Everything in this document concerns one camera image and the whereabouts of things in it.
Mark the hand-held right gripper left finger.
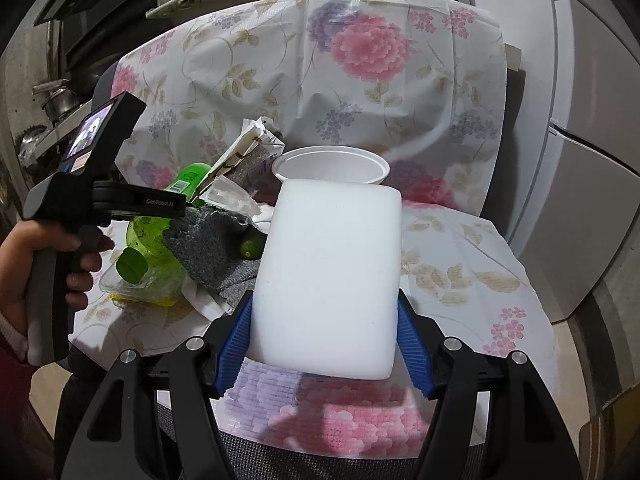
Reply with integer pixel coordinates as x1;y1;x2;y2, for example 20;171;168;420
60;291;256;480

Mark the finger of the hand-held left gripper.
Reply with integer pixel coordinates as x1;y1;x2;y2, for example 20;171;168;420
92;181;201;221

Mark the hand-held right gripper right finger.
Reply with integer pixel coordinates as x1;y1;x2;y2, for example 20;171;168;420
395;290;586;480

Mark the green plastic bottle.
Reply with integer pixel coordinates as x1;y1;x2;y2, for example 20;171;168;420
116;162;213;286

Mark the white tissue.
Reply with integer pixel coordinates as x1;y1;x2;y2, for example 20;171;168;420
182;180;275;322

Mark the white foam block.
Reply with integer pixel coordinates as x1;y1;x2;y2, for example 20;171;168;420
248;178;403;381

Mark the person's left forearm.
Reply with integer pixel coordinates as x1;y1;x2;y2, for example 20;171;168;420
0;305;61;480

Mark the person's left hand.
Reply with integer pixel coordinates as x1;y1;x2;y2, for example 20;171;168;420
0;219;115;320

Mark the steel pot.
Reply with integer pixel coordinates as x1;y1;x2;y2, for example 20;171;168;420
32;77;81;123

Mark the steel pan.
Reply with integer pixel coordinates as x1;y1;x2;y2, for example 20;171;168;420
17;125;51;166

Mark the grey knit cloth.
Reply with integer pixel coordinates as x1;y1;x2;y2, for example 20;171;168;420
164;207;271;306

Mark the clear plastic container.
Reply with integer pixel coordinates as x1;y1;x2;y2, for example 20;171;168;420
99;260;188;308

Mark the green lime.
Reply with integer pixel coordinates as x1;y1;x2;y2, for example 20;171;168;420
239;227;268;261

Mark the white drink carton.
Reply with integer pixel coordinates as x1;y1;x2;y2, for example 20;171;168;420
197;117;286;201

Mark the glass shelf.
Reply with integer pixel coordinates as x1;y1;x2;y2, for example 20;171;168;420
145;0;321;19

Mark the orange banded white bowl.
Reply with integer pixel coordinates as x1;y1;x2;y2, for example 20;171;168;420
271;146;391;186

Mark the cardboard box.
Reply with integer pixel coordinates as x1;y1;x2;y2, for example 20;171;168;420
577;401;640;480

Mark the floral cloth-covered chair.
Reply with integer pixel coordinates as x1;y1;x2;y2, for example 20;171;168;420
70;0;556;446

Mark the silver refrigerator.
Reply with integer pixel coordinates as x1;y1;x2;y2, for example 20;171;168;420
500;0;640;326

